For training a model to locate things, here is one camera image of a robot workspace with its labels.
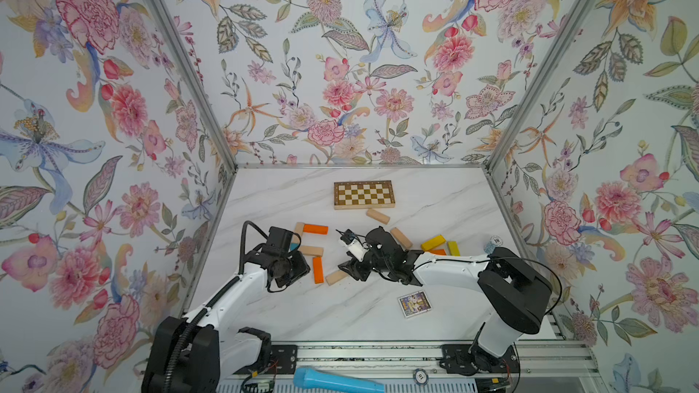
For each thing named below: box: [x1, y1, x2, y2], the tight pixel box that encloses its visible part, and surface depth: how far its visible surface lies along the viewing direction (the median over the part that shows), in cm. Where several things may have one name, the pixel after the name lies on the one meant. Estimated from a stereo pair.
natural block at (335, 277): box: [324, 270, 348, 286], surface depth 90 cm
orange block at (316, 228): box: [303, 223, 329, 236], surface depth 103 cm
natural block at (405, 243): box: [391, 227, 414, 251], surface depth 100 cm
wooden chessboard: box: [333, 180, 396, 211], surface depth 109 cm
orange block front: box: [312, 256, 325, 285], surface depth 92 cm
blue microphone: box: [293, 367, 386, 393], surface depth 71 cm
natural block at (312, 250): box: [300, 244, 325, 257], surface depth 97 cm
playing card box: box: [396, 290, 434, 318], surface depth 84 cm
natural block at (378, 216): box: [365, 208, 391, 225], surface depth 106 cm
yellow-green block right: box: [447, 241, 462, 257], surface depth 97 cm
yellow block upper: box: [420, 234, 446, 252], surface depth 98 cm
